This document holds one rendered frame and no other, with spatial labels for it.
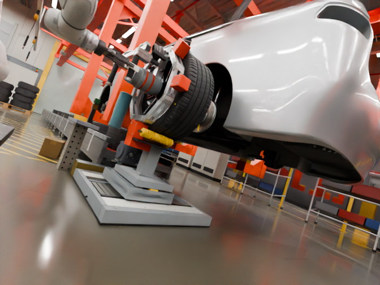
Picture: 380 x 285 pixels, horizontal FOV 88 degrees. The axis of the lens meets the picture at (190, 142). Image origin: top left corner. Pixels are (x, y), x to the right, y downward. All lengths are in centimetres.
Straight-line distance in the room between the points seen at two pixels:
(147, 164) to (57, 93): 1309
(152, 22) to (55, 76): 1252
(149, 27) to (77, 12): 116
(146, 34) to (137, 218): 158
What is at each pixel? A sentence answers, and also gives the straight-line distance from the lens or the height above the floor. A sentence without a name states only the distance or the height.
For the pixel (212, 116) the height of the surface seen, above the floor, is 85.
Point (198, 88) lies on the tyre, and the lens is 128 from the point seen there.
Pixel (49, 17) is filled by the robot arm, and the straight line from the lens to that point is 114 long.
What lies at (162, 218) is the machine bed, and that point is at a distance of 129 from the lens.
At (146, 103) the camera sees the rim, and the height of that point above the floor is 76.
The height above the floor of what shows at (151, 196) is 13.
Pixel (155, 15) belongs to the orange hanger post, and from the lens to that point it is 219.
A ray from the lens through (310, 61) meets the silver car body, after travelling 137.
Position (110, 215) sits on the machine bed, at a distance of 112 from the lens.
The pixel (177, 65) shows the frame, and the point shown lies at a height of 95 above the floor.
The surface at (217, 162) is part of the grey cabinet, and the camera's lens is 637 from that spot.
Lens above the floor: 46
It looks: 4 degrees up
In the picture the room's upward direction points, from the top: 19 degrees clockwise
